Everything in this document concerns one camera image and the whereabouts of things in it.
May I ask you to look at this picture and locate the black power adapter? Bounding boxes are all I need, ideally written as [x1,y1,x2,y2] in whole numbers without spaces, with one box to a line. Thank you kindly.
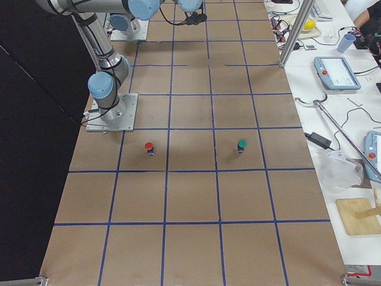
[308,132,332,150]

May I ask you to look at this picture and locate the metal cane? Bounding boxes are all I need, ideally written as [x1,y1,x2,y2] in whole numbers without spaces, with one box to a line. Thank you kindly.
[295,94,380,179]

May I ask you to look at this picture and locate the black braided cable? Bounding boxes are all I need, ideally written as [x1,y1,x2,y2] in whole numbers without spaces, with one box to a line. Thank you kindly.
[159,2,191,26]

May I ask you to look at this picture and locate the aluminium frame post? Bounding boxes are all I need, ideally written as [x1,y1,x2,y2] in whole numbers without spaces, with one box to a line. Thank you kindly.
[279,0,315,67]

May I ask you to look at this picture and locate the teach pendant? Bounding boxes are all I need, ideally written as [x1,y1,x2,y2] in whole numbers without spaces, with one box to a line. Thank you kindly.
[364,130,380,183]
[313,57,361,90]

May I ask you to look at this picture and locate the blue plastic cup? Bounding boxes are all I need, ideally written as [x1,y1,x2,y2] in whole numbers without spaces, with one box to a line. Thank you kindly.
[337,33,356,53]

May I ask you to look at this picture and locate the yellow lemon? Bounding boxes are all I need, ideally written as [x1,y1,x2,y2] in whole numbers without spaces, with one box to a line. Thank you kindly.
[302,20,316,33]

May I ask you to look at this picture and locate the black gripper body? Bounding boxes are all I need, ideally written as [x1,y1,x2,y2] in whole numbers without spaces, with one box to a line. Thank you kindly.
[185,12,207,25]

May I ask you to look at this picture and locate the wooden board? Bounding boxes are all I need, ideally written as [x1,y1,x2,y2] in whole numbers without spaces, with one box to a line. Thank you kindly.
[336,198,380,236]

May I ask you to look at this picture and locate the white tray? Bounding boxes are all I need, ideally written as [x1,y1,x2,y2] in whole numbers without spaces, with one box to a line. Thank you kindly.
[280,14,321,40]

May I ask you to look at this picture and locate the clear plastic bag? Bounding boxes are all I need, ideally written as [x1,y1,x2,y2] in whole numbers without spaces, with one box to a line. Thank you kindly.
[317,150,364,193]

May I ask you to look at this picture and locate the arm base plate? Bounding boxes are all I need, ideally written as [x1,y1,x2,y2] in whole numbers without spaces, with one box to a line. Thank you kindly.
[86,94,139,132]
[110,18,149,42]

